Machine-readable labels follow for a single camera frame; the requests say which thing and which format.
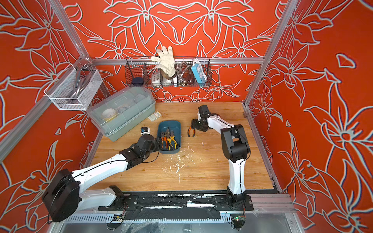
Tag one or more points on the translucent lidded storage container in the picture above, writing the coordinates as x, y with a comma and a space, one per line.
118, 114

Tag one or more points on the small white cardboard box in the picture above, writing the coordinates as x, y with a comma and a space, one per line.
156, 115

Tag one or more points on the black wire wall basket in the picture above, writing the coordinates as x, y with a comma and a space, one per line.
179, 72

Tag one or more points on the light blue bottle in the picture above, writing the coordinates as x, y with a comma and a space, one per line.
198, 72

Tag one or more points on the white wire mesh basket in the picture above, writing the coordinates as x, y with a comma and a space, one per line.
74, 89

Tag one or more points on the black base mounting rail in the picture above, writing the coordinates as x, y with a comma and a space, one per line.
177, 205

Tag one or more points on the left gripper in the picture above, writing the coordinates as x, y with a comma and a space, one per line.
157, 144

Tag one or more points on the orange combination pliers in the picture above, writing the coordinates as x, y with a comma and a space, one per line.
163, 141

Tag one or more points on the white power strip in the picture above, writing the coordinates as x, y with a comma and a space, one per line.
155, 79

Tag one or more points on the blue plastic storage box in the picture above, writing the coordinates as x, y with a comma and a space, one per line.
166, 126

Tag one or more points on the dark blue round object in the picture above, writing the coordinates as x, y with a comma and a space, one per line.
137, 81

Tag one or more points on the white work glove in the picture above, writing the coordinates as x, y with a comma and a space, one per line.
166, 61

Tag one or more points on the small orange needle-nose pliers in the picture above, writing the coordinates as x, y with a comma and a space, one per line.
191, 131

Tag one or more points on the yellow combination pliers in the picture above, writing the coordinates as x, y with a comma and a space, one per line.
168, 140

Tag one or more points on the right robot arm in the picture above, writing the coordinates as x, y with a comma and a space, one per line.
235, 148

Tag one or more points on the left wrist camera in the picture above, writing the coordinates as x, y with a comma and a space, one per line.
145, 130

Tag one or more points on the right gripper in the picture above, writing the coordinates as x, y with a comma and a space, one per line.
194, 124

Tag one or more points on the yellow-orange large pliers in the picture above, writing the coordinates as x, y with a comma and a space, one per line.
174, 144

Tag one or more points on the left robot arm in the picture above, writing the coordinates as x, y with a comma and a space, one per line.
68, 191

